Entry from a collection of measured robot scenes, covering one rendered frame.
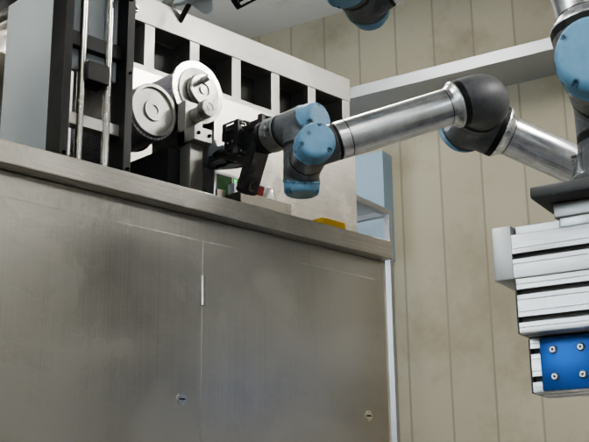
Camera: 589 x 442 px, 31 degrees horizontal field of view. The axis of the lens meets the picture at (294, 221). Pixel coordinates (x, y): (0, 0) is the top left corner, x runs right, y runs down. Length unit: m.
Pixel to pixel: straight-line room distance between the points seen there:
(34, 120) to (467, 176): 3.38
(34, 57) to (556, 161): 1.13
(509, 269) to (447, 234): 3.55
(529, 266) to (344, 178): 1.54
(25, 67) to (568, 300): 1.25
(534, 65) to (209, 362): 3.51
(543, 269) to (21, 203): 0.84
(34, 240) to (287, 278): 0.57
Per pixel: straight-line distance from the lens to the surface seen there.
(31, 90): 2.30
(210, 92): 2.42
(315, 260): 2.17
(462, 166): 5.36
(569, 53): 1.66
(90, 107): 2.42
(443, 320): 5.22
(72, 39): 2.08
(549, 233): 1.74
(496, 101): 2.18
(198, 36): 2.96
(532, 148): 2.31
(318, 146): 2.01
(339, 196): 3.18
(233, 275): 2.00
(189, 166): 2.29
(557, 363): 1.74
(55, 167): 1.78
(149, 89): 2.34
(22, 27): 2.41
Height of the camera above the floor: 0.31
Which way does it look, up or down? 16 degrees up
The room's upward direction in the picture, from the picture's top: 1 degrees counter-clockwise
